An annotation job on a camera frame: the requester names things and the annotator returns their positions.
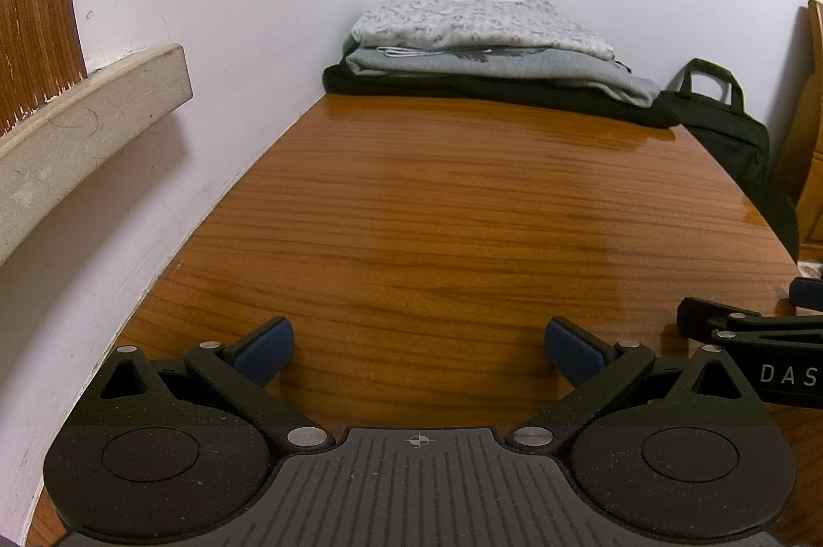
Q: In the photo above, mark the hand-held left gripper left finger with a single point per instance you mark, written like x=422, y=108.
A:
x=263, y=354

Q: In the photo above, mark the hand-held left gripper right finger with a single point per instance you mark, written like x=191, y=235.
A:
x=569, y=354

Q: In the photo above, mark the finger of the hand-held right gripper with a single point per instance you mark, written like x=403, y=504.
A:
x=809, y=292
x=739, y=325

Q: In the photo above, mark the white patterned shirt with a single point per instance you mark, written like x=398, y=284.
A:
x=476, y=23

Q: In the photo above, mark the wooden furniture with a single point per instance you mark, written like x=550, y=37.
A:
x=807, y=136

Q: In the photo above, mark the black bag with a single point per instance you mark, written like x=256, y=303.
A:
x=733, y=136

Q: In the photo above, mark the black folded garment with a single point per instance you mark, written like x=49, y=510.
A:
x=514, y=94

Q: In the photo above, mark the grey printed t-shirt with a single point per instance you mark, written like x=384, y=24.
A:
x=566, y=71

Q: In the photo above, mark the beige window sill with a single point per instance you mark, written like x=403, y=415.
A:
x=83, y=136

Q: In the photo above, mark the wooden window frame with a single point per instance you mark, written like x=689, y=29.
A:
x=35, y=7

